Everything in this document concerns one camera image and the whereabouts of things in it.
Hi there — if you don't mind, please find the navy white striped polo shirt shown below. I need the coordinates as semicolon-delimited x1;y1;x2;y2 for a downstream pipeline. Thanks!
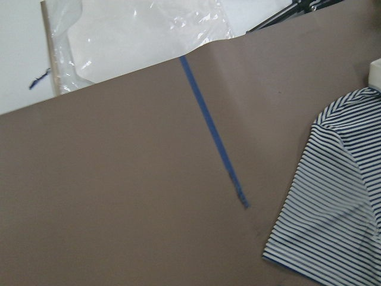
261;59;381;276

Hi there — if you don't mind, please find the clear plastic bag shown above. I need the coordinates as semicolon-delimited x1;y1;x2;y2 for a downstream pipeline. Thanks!
40;1;289;95

